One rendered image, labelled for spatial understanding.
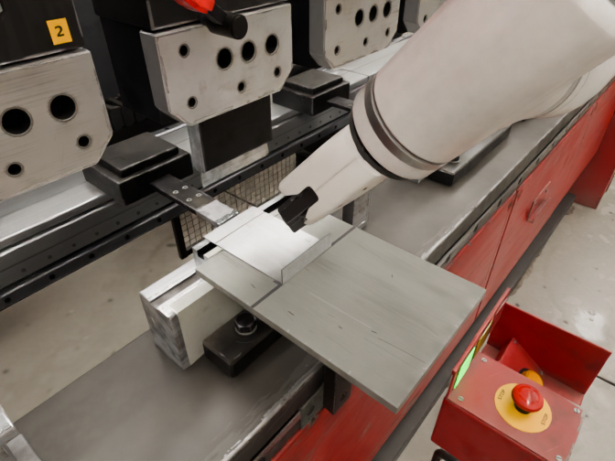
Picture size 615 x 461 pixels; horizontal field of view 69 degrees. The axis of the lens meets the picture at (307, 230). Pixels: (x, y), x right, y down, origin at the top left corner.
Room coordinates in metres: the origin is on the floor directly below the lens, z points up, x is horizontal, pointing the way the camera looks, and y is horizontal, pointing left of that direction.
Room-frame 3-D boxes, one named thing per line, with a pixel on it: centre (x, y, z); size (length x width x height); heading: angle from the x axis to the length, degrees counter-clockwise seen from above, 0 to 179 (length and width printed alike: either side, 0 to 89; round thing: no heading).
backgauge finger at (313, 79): (0.86, -0.06, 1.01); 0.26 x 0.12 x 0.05; 50
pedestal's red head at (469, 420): (0.38, -0.31, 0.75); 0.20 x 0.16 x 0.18; 141
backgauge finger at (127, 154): (0.55, 0.20, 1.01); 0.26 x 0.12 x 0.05; 50
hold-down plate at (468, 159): (0.88, -0.36, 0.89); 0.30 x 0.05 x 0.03; 140
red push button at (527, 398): (0.34, -0.29, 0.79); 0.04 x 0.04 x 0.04
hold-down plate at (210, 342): (0.45, 0.01, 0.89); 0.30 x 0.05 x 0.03; 140
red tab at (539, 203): (1.13, -0.70, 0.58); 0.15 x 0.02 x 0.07; 140
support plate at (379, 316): (0.36, -0.03, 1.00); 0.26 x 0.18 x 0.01; 50
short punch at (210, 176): (0.45, 0.08, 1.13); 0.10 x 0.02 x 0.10; 140
